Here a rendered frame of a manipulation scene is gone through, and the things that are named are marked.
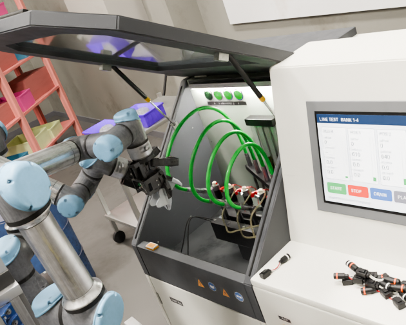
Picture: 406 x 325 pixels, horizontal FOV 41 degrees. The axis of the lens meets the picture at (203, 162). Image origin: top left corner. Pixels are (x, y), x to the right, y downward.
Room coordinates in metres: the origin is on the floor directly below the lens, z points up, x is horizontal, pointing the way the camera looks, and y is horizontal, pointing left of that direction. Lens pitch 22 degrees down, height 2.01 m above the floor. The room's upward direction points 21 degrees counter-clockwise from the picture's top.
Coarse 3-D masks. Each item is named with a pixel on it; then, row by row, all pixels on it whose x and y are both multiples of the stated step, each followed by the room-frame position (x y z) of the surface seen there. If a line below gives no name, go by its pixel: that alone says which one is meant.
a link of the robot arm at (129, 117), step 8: (120, 112) 1.63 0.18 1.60; (128, 112) 1.60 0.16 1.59; (136, 112) 1.62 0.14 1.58; (120, 120) 1.59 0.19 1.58; (128, 120) 1.59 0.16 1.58; (136, 120) 1.60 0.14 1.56; (136, 128) 1.59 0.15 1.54; (136, 136) 1.58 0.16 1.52; (144, 136) 1.61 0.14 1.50; (136, 144) 1.59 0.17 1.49
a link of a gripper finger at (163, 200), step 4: (160, 188) 1.61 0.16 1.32; (160, 192) 1.61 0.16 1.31; (164, 192) 1.61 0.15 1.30; (160, 196) 1.61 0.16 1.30; (164, 196) 1.61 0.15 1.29; (160, 200) 1.60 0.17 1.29; (164, 200) 1.61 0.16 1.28; (168, 200) 1.61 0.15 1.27; (160, 204) 1.60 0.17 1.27; (164, 204) 1.61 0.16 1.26; (168, 204) 1.62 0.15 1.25; (168, 208) 1.63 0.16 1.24
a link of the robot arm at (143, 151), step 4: (148, 140) 1.62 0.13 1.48; (144, 144) 1.60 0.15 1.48; (148, 144) 1.61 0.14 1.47; (136, 148) 1.59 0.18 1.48; (140, 148) 1.59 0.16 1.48; (144, 148) 1.59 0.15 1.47; (148, 148) 1.61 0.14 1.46; (128, 152) 1.61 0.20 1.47; (132, 152) 1.60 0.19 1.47; (136, 152) 1.59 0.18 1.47; (140, 152) 1.59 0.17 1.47; (144, 152) 1.59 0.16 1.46; (148, 152) 1.60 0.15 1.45; (132, 156) 1.60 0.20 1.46; (136, 156) 1.59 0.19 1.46; (140, 156) 1.59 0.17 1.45; (144, 156) 1.59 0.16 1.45; (136, 160) 1.60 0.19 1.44
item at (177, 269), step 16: (144, 256) 1.98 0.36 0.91; (160, 256) 1.87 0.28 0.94; (176, 256) 1.81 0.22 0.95; (160, 272) 1.92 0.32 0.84; (176, 272) 1.82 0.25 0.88; (192, 272) 1.73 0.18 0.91; (208, 272) 1.64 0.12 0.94; (224, 272) 1.60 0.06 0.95; (240, 272) 1.57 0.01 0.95; (192, 288) 1.77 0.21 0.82; (208, 288) 1.68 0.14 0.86; (240, 288) 1.52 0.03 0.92; (224, 304) 1.63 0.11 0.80; (240, 304) 1.55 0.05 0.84
